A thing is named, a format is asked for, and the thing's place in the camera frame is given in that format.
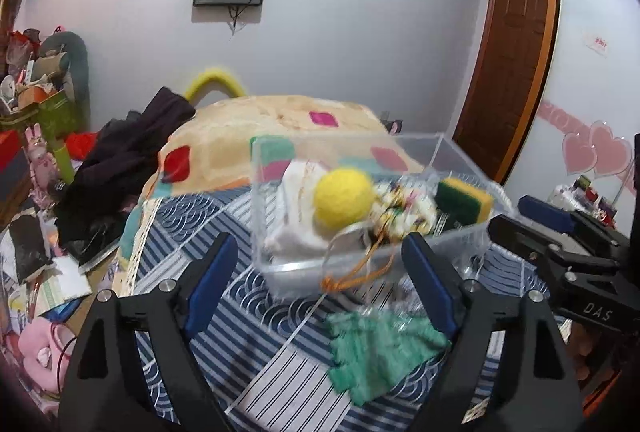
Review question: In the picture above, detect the yellow foam tube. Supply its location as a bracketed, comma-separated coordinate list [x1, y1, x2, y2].
[183, 67, 249, 104]

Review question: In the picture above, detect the white wardrobe door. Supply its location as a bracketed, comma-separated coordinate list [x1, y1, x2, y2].
[501, 0, 640, 235]

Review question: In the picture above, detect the white cloth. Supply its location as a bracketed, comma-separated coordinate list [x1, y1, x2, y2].
[264, 159, 362, 259]

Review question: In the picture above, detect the clear plastic box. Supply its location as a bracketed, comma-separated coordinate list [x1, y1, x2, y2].
[250, 131, 512, 299]

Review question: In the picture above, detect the green cardboard box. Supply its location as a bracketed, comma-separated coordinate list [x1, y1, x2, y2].
[0, 90, 77, 144]

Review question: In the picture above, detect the red wardrobe label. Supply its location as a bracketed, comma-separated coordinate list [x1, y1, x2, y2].
[582, 31, 611, 58]

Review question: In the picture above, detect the green and yellow sponge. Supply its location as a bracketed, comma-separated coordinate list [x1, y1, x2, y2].
[434, 177, 495, 226]

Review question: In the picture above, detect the yellow felt ball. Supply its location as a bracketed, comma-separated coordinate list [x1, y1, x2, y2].
[314, 167, 376, 230]

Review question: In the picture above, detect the red cloth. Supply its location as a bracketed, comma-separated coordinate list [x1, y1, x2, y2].
[65, 131, 104, 159]

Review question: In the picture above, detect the pile of papers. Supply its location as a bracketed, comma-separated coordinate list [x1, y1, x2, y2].
[0, 211, 94, 319]

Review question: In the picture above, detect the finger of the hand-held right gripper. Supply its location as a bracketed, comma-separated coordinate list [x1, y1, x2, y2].
[517, 193, 632, 254]
[486, 213, 623, 295]

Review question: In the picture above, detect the green cylinder bottle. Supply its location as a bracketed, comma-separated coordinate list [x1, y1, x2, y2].
[53, 139, 76, 184]

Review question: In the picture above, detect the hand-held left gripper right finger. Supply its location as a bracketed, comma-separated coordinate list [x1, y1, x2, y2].
[400, 233, 587, 432]

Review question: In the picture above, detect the blue striped bed sheet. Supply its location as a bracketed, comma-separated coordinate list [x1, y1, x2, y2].
[119, 185, 568, 432]

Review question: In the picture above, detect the black clothing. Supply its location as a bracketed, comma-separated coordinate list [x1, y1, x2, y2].
[52, 86, 197, 259]

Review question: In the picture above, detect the brown wooden door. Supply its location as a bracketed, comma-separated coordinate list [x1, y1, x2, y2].
[451, 0, 552, 186]

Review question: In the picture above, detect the pink plush toy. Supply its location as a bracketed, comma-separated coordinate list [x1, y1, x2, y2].
[16, 315, 77, 394]

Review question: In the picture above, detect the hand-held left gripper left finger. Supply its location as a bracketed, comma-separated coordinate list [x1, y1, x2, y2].
[57, 232, 239, 432]

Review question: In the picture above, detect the green knitted cloth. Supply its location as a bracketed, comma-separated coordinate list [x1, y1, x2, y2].
[326, 307, 451, 409]

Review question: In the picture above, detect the clutter of small containers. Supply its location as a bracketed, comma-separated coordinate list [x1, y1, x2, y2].
[547, 173, 622, 229]

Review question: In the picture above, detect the black cable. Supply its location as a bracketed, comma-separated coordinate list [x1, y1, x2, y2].
[228, 4, 247, 34]

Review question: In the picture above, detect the pink bunny toy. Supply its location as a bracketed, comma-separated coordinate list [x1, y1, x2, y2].
[24, 122, 52, 194]

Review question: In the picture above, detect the patchwork quilt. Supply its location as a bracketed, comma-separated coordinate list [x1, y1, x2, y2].
[111, 95, 417, 295]

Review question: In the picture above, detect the patterned drawstring pouch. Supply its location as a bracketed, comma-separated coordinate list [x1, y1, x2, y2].
[320, 182, 442, 291]

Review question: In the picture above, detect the large pink heart decoration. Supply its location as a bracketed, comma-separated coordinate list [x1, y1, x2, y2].
[588, 119, 634, 178]

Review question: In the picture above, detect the small pink heart decoration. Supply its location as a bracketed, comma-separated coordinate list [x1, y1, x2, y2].
[562, 131, 599, 174]

